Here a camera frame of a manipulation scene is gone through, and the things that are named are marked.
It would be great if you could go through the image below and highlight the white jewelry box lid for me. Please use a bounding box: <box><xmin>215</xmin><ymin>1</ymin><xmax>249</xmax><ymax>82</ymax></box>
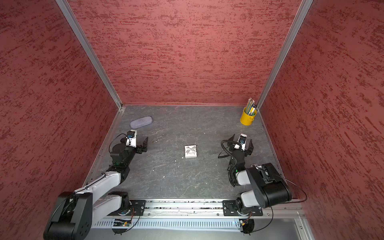
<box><xmin>185</xmin><ymin>145</ymin><xmax>198</xmax><ymax>159</ymax></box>

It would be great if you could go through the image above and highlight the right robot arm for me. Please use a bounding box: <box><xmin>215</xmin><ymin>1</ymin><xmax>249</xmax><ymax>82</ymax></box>
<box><xmin>220</xmin><ymin>134</ymin><xmax>292</xmax><ymax>217</ymax></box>

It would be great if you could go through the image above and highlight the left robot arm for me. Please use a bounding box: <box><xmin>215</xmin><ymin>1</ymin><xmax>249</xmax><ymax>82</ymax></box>
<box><xmin>43</xmin><ymin>130</ymin><xmax>148</xmax><ymax>240</ymax></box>

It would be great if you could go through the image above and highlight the purple glasses case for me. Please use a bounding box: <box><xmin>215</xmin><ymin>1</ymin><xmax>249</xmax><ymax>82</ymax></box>
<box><xmin>130</xmin><ymin>116</ymin><xmax>153</xmax><ymax>129</ymax></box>

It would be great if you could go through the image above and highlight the yellow pencil cup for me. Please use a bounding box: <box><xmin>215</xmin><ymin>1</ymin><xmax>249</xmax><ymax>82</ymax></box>
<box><xmin>240</xmin><ymin>107</ymin><xmax>257</xmax><ymax>126</ymax></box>

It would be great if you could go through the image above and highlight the colored pencils bundle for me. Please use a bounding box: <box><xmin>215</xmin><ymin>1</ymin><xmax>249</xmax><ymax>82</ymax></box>
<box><xmin>244</xmin><ymin>98</ymin><xmax>257</xmax><ymax>116</ymax></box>

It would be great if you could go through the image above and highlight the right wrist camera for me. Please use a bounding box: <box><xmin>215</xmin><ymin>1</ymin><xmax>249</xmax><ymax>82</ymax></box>
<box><xmin>234</xmin><ymin>134</ymin><xmax>247</xmax><ymax>151</ymax></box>

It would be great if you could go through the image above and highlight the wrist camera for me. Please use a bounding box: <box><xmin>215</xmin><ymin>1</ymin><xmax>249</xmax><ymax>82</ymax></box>
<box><xmin>234</xmin><ymin>134</ymin><xmax>247</xmax><ymax>151</ymax></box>
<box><xmin>126</xmin><ymin>130</ymin><xmax>137</xmax><ymax>148</ymax></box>

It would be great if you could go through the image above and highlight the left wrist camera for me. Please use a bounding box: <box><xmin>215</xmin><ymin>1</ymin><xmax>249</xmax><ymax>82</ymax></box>
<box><xmin>126</xmin><ymin>130</ymin><xmax>137</xmax><ymax>148</ymax></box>

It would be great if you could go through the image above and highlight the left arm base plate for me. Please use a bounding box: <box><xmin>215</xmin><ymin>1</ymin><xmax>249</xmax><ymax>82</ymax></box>
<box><xmin>108</xmin><ymin>200</ymin><xmax>147</xmax><ymax>217</ymax></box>

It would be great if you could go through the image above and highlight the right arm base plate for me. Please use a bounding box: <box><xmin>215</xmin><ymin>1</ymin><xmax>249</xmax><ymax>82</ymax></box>
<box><xmin>222</xmin><ymin>200</ymin><xmax>263</xmax><ymax>217</ymax></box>

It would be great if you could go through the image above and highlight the aluminium front rail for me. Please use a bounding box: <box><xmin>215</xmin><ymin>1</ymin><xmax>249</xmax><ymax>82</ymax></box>
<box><xmin>131</xmin><ymin>199</ymin><xmax>307</xmax><ymax>219</ymax></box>

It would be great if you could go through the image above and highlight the white perforated cable duct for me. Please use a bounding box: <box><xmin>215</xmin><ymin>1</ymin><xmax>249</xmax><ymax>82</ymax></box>
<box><xmin>92</xmin><ymin>218</ymin><xmax>241</xmax><ymax>232</ymax></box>

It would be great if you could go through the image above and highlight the right corner aluminium post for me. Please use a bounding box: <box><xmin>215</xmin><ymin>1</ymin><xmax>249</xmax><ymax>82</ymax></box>
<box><xmin>257</xmin><ymin>0</ymin><xmax>313</xmax><ymax>112</ymax></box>

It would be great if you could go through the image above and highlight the corner aluminium post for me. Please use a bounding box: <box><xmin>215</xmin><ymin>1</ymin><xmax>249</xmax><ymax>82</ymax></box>
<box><xmin>56</xmin><ymin>0</ymin><xmax>123</xmax><ymax>111</ymax></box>
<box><xmin>257</xmin><ymin>0</ymin><xmax>313</xmax><ymax>112</ymax></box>

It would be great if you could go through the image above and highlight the left corner aluminium post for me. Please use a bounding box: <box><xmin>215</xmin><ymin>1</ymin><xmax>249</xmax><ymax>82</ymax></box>
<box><xmin>56</xmin><ymin>0</ymin><xmax>123</xmax><ymax>111</ymax></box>

